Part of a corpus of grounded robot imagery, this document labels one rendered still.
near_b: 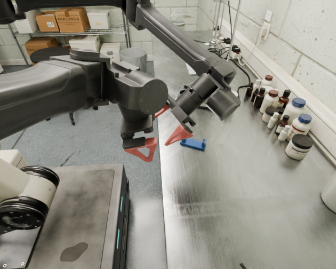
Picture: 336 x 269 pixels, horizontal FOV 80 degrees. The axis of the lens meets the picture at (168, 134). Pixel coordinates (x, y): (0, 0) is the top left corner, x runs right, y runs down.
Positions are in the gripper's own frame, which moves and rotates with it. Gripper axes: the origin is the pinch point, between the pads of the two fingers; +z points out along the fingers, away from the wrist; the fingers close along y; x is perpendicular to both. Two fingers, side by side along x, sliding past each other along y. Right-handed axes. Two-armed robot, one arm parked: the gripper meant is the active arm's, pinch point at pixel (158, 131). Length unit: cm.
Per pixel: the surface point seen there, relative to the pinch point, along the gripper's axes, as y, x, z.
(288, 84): 2, -56, -51
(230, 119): 4.0, -43.8, -20.0
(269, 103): -1, -48, -37
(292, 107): -10, -43, -40
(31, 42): 282, -74, 87
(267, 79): 12, -57, -48
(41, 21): 274, -67, 54
